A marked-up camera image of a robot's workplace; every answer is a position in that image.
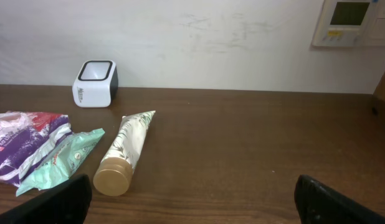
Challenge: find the white barcode scanner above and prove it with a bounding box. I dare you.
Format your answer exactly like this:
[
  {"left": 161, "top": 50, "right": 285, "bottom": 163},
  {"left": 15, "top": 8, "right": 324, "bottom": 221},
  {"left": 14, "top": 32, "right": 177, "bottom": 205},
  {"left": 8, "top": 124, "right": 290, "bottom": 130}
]
[{"left": 72, "top": 60, "right": 118, "bottom": 108}]

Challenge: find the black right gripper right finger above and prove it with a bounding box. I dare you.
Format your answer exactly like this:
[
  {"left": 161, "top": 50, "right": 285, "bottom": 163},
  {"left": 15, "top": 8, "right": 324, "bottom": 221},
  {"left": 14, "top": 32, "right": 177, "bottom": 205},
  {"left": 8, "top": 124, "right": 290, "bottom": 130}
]
[{"left": 294, "top": 175, "right": 385, "bottom": 224}]

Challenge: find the white floral cream tube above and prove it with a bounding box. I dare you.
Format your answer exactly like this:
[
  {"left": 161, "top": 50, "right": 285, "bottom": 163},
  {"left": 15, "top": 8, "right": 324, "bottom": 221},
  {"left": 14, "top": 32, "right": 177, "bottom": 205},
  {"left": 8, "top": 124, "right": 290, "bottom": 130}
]
[{"left": 93, "top": 111, "right": 155, "bottom": 196}]

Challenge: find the red purple tissue pack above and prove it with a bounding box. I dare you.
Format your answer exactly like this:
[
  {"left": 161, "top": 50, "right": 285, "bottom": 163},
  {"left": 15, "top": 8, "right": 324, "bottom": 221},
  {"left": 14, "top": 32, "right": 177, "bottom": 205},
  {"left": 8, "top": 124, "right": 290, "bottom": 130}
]
[{"left": 0, "top": 111, "right": 72, "bottom": 187}]

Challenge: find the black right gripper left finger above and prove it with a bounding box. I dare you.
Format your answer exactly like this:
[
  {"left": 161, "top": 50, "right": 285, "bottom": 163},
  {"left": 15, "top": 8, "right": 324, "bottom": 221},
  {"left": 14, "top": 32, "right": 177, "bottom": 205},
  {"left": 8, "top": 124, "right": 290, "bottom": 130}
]
[{"left": 0, "top": 174, "right": 92, "bottom": 224}]

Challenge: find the white wall control panel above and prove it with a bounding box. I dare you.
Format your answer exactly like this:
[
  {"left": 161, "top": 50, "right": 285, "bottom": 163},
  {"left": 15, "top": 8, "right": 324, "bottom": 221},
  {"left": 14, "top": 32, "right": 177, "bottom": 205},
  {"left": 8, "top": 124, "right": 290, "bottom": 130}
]
[{"left": 311, "top": 0, "right": 385, "bottom": 47}]

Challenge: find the mint green wipes pack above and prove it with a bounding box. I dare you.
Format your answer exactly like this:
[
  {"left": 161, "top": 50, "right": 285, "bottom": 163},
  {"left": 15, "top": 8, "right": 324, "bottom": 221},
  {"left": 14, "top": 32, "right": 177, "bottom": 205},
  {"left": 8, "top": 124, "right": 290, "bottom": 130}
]
[{"left": 16, "top": 128, "right": 105, "bottom": 196}]

